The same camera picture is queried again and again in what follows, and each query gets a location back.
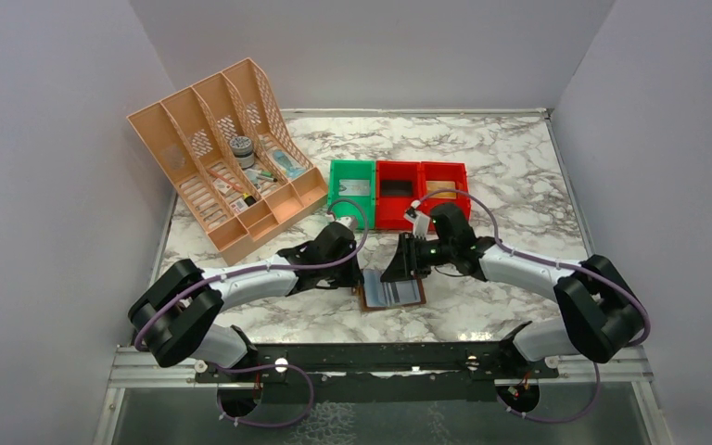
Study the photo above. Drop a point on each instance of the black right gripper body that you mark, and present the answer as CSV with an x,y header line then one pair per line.
x,y
433,252

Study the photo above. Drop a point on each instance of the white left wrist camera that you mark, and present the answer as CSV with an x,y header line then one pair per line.
x,y
348,221

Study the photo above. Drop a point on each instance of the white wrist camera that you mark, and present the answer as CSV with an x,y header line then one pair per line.
x,y
419,220
348,221

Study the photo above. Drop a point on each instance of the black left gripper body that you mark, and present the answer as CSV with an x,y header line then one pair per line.
x,y
343,274

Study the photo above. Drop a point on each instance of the red plastic bin middle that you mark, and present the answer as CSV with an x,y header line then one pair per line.
x,y
389,210

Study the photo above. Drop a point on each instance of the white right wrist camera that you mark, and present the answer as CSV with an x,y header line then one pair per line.
x,y
419,220

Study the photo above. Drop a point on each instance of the gold card in red bin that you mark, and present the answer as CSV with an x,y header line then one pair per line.
x,y
441,189

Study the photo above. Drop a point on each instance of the red pencil in organizer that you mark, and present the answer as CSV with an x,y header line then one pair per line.
x,y
224,185

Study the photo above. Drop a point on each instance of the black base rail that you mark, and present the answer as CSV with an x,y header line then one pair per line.
x,y
285,373

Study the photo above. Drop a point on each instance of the silver round tin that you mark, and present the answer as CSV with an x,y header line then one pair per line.
x,y
243,150

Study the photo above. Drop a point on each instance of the red plastic bin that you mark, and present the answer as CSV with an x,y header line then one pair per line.
x,y
445,175
389,210

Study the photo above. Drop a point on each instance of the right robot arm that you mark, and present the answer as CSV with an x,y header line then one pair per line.
x,y
599,315

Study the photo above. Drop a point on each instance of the brown leather card holder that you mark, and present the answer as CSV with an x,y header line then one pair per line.
x,y
374,295

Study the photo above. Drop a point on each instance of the peach plastic file organizer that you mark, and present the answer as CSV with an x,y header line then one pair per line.
x,y
188,132

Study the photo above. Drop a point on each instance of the blue packet in organizer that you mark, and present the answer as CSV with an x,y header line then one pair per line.
x,y
291,167

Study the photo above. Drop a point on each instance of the silver card in green bin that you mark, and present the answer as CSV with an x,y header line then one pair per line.
x,y
355,188

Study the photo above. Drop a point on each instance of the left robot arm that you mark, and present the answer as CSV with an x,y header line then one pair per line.
x,y
174,318

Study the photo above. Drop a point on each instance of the black card in red bin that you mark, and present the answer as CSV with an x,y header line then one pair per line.
x,y
396,188

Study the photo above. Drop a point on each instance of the red plastic bin right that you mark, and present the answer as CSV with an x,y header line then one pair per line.
x,y
445,175

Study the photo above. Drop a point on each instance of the green plastic bin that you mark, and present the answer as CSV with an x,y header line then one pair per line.
x,y
361,207

